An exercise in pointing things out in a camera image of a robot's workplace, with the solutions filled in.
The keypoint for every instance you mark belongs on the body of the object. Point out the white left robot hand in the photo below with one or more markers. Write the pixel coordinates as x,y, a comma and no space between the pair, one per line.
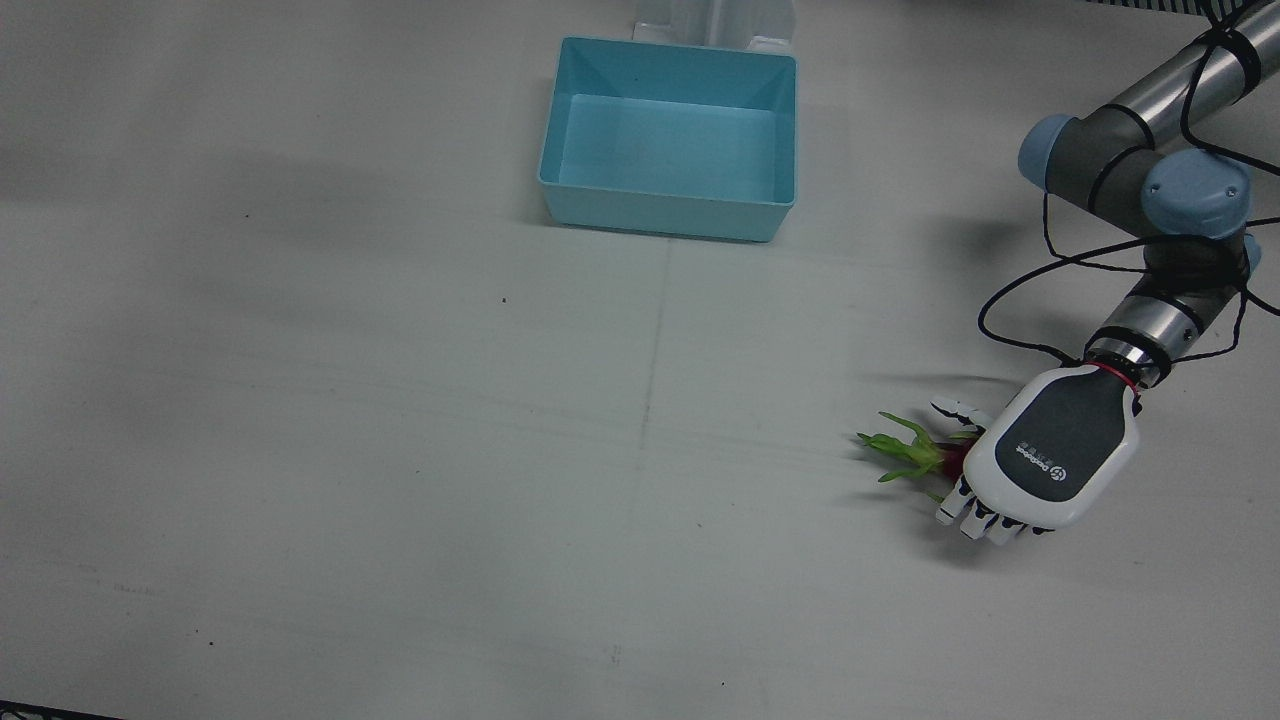
1060,450

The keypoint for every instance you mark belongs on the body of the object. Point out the red dragon fruit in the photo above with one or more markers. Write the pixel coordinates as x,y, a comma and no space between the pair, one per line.
905,455

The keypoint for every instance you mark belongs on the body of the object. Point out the light blue plastic box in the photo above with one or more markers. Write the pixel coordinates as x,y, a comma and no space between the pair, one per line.
660,215

